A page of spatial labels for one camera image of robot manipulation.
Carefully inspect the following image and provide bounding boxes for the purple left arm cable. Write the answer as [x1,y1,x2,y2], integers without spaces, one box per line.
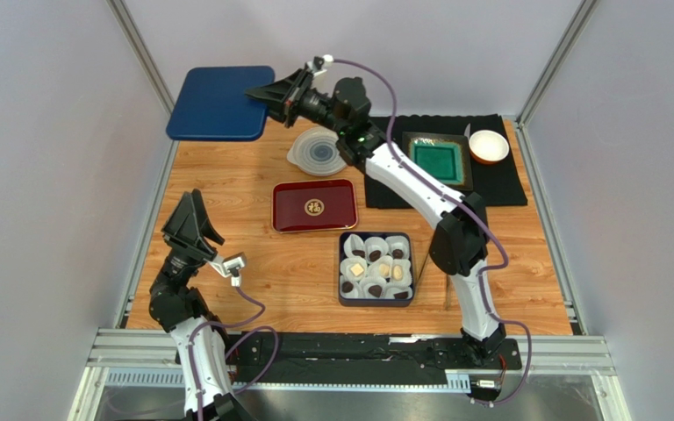
[188,284,280,421]

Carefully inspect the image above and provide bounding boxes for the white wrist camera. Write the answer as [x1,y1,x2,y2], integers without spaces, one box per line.
[305,54,334,80]
[208,253,247,288]

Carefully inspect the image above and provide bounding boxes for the white paper cup three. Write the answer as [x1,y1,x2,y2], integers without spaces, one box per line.
[385,235,412,260]

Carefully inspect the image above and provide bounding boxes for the green square ceramic plate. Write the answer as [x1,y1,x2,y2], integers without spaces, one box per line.
[402,132,473,192]

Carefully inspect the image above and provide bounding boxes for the dark blue chocolate box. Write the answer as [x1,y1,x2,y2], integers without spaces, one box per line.
[337,232,415,307]

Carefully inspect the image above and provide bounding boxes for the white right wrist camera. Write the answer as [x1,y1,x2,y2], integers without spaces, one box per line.
[305,54,334,80]

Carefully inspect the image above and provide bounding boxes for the dark blue box lid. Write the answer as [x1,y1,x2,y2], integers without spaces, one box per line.
[166,66,275,142]

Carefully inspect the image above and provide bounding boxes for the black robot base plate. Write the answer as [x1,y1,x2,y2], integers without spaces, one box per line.
[226,332,523,386]

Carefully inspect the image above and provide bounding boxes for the aluminium frame rail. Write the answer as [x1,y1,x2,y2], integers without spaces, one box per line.
[87,329,616,392]

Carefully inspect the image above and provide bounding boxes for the white cube chocolate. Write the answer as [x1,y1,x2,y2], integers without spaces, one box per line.
[350,264,364,276]

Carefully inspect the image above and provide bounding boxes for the white and orange bowl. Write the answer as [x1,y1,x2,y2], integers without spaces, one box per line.
[469,130,511,165]

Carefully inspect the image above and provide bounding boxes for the translucent round lid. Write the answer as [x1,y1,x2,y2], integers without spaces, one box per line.
[286,127,348,177]

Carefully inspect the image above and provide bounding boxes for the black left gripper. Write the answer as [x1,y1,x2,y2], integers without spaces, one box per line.
[152,189,223,287]

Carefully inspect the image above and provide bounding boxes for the white paper cup one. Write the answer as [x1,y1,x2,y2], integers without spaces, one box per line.
[342,234,366,259]

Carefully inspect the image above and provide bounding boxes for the white paper cup four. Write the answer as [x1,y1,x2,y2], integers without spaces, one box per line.
[340,258,368,282]

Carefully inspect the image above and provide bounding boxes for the stainless steel serving tongs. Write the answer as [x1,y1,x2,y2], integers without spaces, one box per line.
[415,255,450,310]

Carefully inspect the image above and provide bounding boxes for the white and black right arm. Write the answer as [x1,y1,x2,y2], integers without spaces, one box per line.
[245,68,506,360]

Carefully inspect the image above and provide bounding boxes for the white paper cup eight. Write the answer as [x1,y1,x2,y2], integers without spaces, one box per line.
[389,259,412,286]

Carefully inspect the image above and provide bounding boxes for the red chocolate tray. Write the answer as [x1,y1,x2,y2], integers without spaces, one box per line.
[271,179,358,233]

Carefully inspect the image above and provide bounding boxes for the white paper cup two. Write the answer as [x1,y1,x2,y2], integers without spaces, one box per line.
[364,236,389,262]

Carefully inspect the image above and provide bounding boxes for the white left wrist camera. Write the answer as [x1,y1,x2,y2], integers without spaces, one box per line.
[208,253,247,288]

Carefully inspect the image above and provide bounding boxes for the oval white chocolate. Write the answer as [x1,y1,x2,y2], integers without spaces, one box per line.
[391,266,404,281]

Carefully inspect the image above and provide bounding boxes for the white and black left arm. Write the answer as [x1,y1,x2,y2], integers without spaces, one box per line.
[148,189,251,420]

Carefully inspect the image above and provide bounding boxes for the white paper cup seven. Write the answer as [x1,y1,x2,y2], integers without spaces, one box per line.
[360,276,388,299]

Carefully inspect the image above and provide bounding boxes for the white paper cup six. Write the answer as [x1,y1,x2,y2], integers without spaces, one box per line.
[340,276,364,300]

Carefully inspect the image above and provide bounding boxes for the white paper cup five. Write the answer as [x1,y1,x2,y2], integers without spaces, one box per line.
[366,255,393,279]

